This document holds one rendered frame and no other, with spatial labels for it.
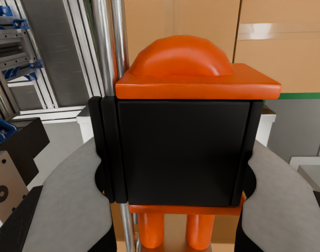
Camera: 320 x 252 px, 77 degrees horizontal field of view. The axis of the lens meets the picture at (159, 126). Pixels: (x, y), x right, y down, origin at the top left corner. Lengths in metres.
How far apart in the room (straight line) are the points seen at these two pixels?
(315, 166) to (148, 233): 1.76
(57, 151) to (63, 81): 0.69
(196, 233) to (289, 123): 1.48
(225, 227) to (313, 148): 1.42
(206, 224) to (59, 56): 1.11
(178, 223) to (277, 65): 0.69
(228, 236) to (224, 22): 0.59
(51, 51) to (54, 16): 0.16
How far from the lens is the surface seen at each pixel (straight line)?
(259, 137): 0.84
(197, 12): 0.72
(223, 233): 0.47
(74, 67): 1.17
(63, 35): 1.16
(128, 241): 0.17
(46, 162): 1.87
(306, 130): 1.71
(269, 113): 0.80
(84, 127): 0.81
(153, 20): 0.71
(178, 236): 0.20
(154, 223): 0.17
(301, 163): 1.84
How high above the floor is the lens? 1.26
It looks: 63 degrees down
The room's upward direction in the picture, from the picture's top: 175 degrees counter-clockwise
